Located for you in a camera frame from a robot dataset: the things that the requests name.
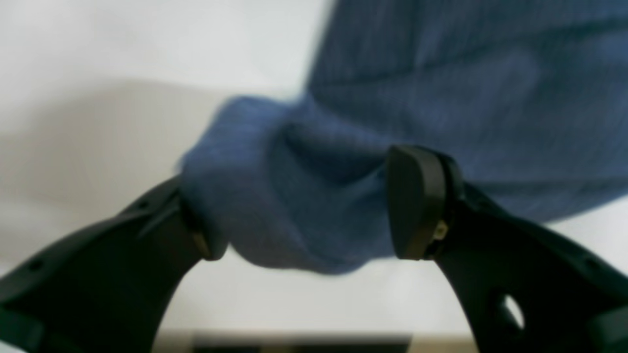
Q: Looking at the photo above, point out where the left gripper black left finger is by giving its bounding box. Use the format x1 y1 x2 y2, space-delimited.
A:
0 176 221 353

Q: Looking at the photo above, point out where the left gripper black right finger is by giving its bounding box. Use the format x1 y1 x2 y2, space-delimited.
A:
385 145 628 353

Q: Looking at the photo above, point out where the dark blue printed T-shirt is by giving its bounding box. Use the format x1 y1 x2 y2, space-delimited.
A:
179 0 628 275

